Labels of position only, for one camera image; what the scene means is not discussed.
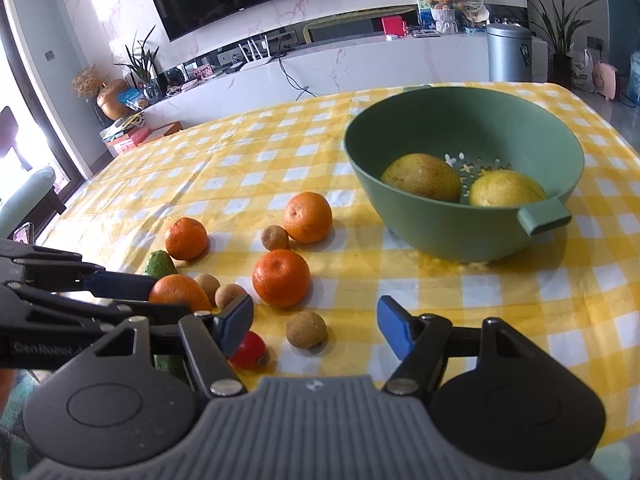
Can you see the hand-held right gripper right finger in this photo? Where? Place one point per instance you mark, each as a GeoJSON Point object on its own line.
{"type": "Point", "coordinates": [392, 327]}

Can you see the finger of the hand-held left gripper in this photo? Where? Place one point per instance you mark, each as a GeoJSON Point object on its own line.
{"type": "Point", "coordinates": [120, 284]}
{"type": "Point", "coordinates": [150, 311]}

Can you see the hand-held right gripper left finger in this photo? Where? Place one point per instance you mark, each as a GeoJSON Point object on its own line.
{"type": "Point", "coordinates": [237, 322]}

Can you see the red cherry tomato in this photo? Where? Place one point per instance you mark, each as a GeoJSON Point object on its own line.
{"type": "Point", "coordinates": [250, 352]}

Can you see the orange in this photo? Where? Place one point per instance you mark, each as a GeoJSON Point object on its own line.
{"type": "Point", "coordinates": [186, 238]}
{"type": "Point", "coordinates": [307, 217]}
{"type": "Point", "coordinates": [281, 278]}
{"type": "Point", "coordinates": [177, 291]}

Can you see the green cucumber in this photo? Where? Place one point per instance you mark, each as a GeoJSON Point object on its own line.
{"type": "Point", "coordinates": [160, 265]}

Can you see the brown longan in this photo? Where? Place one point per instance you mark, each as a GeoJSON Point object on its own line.
{"type": "Point", "coordinates": [231, 295]}
{"type": "Point", "coordinates": [306, 329]}
{"type": "Point", "coordinates": [275, 237]}

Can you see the green colander bowl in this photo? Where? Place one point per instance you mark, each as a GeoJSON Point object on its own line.
{"type": "Point", "coordinates": [425, 220]}

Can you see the teal patterned cloth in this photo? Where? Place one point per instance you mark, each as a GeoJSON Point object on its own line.
{"type": "Point", "coordinates": [17, 385]}

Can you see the brown kiwi left pair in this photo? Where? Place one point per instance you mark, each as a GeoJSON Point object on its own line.
{"type": "Point", "coordinates": [206, 285]}

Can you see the teal chair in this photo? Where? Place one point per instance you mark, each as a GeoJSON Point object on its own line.
{"type": "Point", "coordinates": [25, 195]}

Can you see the stack of books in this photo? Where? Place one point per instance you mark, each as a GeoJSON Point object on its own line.
{"type": "Point", "coordinates": [125, 136]}

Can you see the brown cardboard box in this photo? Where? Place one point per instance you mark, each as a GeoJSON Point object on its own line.
{"type": "Point", "coordinates": [164, 131]}

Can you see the yellow checked tablecloth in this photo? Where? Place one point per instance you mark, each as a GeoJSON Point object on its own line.
{"type": "Point", "coordinates": [250, 160]}

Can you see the yellow pear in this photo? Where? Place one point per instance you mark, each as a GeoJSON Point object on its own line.
{"type": "Point", "coordinates": [507, 189]}

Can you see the gold vase with dried flowers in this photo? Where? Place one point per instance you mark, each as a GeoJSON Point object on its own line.
{"type": "Point", "coordinates": [112, 100]}

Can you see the small potted plant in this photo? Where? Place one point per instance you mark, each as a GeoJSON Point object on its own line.
{"type": "Point", "coordinates": [142, 62]}

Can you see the white marble media console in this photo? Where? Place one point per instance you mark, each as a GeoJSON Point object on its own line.
{"type": "Point", "coordinates": [375, 65]}

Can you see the white router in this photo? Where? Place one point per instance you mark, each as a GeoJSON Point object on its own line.
{"type": "Point", "coordinates": [255, 55]}

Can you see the silver trash can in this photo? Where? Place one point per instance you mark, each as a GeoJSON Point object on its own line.
{"type": "Point", "coordinates": [509, 55]}

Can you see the red box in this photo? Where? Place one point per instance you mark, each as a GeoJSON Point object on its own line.
{"type": "Point", "coordinates": [393, 26]}

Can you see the white plastic bag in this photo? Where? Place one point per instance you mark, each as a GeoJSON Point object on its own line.
{"type": "Point", "coordinates": [581, 72]}

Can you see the teddy bear in white pot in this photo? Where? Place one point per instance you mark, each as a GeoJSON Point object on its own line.
{"type": "Point", "coordinates": [444, 10]}

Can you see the round paper fan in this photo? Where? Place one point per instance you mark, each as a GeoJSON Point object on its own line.
{"type": "Point", "coordinates": [469, 0]}

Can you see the tall potted plant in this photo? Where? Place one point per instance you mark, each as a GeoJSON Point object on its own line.
{"type": "Point", "coordinates": [562, 35]}

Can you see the blue water bottle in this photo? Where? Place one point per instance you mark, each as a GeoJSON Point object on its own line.
{"type": "Point", "coordinates": [635, 77]}

